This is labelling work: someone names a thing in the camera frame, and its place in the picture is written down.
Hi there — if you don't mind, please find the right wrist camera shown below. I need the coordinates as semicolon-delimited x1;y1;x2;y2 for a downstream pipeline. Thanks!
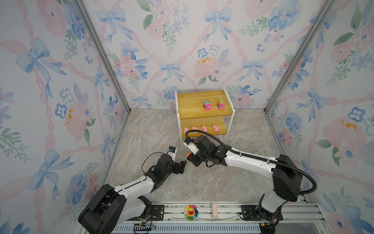
183;138;199;155

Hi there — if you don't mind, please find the pink toy truck blue top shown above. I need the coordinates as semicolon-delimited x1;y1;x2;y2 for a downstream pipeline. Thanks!
203;99;212;111

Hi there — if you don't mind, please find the pink rectangular block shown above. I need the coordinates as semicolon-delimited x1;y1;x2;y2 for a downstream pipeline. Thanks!
211;203;218;219

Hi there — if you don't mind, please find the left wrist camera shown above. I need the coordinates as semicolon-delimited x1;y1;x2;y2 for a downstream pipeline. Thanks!
167;146;177;161

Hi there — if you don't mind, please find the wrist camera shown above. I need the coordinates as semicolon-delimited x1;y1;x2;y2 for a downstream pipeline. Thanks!
167;146;177;161
183;138;199;155

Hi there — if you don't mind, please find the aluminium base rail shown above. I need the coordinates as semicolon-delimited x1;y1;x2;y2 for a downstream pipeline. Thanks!
110;200;331;234

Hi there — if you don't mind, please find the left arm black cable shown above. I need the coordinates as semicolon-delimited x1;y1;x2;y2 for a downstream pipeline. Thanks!
141;152;166;175

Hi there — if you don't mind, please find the pink toy truck green top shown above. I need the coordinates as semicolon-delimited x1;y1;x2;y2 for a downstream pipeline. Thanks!
217;98;226;110

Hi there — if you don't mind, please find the wooden two-tier shelf white frame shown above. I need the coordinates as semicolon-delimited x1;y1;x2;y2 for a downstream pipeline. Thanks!
175;88;235;147

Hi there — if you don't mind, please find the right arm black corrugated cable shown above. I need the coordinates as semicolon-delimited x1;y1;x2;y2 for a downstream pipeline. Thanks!
184;130;318;196

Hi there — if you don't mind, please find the rainbow smiling flower toy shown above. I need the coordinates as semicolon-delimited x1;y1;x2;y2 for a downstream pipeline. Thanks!
184;205;199;221

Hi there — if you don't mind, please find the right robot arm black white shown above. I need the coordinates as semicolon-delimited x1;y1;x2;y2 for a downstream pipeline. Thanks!
184;135;303;220

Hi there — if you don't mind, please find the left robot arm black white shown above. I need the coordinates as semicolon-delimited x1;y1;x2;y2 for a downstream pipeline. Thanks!
78;152;187;234

